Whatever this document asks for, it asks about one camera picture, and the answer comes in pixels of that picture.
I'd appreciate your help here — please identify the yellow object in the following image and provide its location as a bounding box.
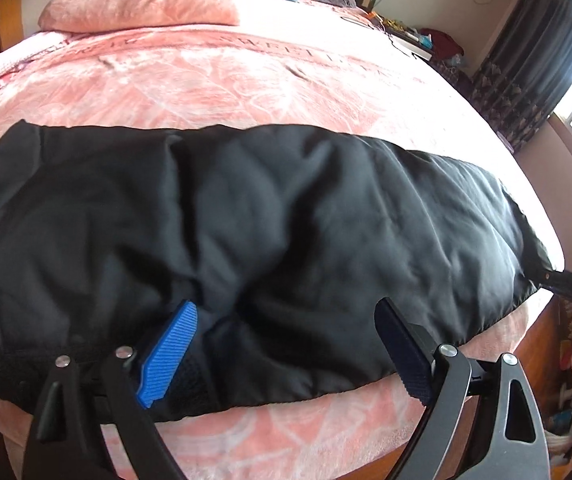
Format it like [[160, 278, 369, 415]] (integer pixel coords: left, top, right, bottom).
[[366, 10, 407, 31]]

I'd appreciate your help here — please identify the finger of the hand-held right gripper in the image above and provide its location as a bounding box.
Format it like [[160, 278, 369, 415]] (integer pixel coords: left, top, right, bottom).
[[533, 267, 572, 306]]

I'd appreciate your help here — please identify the pink white towel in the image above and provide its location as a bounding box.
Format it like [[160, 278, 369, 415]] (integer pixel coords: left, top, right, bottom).
[[0, 30, 71, 78]]

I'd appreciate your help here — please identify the black jacket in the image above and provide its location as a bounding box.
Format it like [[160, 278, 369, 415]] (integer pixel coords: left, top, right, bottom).
[[0, 120, 553, 423]]

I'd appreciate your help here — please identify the pink printed bed blanket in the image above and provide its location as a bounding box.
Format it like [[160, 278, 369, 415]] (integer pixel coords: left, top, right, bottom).
[[0, 2, 567, 480]]

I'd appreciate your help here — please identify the nightstand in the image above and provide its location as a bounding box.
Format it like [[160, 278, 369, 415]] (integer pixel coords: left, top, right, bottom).
[[401, 35, 439, 63]]

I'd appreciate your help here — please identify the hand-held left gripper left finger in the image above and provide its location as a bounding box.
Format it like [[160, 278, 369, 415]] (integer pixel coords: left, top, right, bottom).
[[22, 300, 199, 480]]

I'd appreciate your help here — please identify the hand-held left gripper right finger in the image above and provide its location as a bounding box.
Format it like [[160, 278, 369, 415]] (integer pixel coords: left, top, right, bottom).
[[375, 297, 549, 480]]

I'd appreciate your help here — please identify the dark patterned curtain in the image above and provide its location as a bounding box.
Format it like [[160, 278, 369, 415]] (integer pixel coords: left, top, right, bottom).
[[471, 0, 572, 156]]

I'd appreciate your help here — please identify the black cable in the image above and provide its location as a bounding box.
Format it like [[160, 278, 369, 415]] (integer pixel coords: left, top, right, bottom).
[[341, 15, 417, 56]]

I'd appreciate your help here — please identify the dark red cloth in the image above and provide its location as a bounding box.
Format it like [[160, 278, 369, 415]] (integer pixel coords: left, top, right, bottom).
[[431, 30, 465, 61]]

